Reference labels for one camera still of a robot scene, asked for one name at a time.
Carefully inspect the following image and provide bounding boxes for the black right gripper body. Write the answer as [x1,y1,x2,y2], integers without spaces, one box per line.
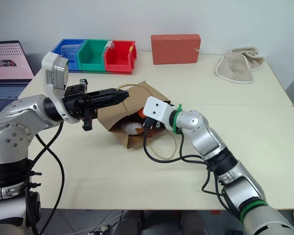
[144,116,172,132]

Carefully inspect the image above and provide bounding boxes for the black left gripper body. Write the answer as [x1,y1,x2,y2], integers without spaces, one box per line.
[62,78,99,132]

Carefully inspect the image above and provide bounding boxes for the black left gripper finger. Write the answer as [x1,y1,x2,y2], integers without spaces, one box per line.
[86,88,131,102]
[87,96,130,110]

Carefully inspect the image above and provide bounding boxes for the brown paper bag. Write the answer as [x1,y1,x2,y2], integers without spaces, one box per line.
[97,81,180,162]

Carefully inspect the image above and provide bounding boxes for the white plush toy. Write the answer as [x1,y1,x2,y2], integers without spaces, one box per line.
[120,121,144,136]

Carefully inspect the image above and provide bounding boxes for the red plastic storage bin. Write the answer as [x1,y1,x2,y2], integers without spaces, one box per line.
[103,40,138,74]

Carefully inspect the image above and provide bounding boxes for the blue plastic storage bin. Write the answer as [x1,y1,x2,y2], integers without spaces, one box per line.
[51,38,87,72]

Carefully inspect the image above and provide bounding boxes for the green plastic storage bin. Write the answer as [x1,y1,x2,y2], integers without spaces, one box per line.
[76,39,111,73]

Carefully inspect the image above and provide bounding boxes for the clear plastic cup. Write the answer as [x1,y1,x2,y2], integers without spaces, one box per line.
[61,44,81,59]

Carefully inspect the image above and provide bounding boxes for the red-brown rectangular block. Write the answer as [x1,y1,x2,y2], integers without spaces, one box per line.
[150,33,202,65]

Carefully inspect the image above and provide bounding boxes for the open laptop computer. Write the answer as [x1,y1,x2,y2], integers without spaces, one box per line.
[0,40,35,117]

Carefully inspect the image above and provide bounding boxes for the beige cloth with white rim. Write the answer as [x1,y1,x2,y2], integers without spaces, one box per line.
[215,52,254,85]
[230,46,266,72]

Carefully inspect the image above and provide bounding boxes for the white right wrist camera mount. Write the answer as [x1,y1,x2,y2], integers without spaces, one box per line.
[143,96,177,123]

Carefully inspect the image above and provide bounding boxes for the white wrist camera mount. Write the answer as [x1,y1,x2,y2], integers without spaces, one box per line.
[143,96,177,123]
[41,51,81,124]

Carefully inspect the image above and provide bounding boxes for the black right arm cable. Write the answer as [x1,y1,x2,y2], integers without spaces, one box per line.
[143,118,239,218]

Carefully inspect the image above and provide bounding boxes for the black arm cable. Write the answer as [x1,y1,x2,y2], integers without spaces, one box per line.
[143,118,239,218]
[24,121,65,235]

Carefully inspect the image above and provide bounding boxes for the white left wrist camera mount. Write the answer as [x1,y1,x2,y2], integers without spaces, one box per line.
[41,51,81,124]

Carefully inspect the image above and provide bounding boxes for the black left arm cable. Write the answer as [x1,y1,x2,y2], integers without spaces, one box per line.
[24,121,65,235]

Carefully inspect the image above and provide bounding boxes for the white floor cable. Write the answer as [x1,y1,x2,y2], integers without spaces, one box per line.
[86,211,127,235]

